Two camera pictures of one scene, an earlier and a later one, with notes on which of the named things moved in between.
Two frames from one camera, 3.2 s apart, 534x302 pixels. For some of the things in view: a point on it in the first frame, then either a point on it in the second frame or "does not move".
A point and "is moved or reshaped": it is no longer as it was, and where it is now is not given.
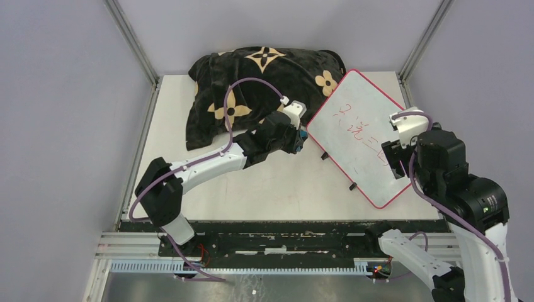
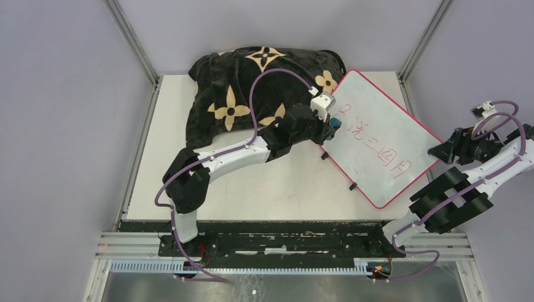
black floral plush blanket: (230, 92) does not move
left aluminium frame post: (123, 22) does not move
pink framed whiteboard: (351, 125) does not move
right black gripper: (393, 151) → (458, 145)
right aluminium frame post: (424, 39) does not move
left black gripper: (296, 140) → (325, 129)
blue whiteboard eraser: (303, 134) is moved or reshaped
